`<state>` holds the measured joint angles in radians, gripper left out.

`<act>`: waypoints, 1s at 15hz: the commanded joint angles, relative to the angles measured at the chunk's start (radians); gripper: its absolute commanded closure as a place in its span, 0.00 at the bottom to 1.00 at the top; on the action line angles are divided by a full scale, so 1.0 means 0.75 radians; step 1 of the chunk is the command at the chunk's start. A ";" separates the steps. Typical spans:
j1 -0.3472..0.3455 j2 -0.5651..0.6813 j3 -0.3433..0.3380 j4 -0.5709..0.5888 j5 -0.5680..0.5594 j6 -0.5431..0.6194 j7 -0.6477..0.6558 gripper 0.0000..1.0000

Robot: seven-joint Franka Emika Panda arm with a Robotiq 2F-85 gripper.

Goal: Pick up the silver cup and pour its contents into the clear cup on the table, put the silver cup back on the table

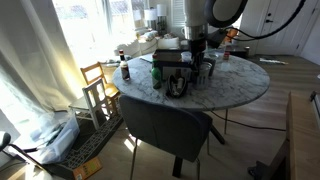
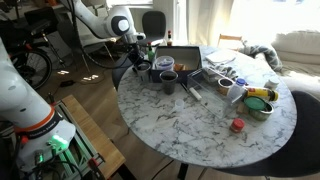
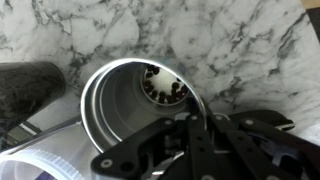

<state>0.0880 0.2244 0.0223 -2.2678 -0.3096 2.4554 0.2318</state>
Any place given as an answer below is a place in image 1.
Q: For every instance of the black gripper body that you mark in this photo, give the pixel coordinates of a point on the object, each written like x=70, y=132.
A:
x=197, y=45

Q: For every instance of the silver metal cup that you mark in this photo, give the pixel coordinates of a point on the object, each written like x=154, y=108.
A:
x=203, y=78

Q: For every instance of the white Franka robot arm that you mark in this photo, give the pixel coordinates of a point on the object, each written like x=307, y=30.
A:
x=206, y=13

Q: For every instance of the clear cup with dark contents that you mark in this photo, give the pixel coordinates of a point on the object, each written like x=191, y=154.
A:
x=210, y=63

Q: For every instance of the dark cardboard box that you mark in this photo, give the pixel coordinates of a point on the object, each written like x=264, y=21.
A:
x=173, y=65

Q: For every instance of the red lid jar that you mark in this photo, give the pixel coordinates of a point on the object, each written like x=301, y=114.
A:
x=226, y=55

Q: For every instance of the black mug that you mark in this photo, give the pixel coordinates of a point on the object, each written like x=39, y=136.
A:
x=176, y=86

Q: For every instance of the green glass bottle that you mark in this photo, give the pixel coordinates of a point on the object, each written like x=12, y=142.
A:
x=156, y=75

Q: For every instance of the white table lamp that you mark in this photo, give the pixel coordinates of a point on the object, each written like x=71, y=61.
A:
x=161, y=10
x=150, y=15

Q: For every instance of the white sofa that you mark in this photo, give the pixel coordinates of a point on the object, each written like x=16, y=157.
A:
x=146, y=45

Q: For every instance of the dark sauce bottle red cap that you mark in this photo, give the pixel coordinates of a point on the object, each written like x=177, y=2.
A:
x=124, y=68

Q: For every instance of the grey upholstered chair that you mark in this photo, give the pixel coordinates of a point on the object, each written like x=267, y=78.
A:
x=166, y=128

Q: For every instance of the white door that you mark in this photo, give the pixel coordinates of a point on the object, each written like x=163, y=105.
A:
x=278, y=25

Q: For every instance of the natural wood chair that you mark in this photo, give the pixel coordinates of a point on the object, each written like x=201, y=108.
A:
x=100, y=78

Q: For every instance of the small white wooden chair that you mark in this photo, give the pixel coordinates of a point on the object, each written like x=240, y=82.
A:
x=91, y=100

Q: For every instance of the wooden desk with black base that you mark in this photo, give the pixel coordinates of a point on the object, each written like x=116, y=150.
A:
x=301, y=140

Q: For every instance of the dark patterned floor mat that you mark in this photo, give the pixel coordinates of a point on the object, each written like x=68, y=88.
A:
x=90, y=145

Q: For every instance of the orange cardboard box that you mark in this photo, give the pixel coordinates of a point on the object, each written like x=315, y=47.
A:
x=87, y=168

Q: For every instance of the clear plastic storage bin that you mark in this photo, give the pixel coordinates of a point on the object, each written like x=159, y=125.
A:
x=58, y=141

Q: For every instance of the white curtain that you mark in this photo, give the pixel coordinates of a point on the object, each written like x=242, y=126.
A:
x=36, y=60

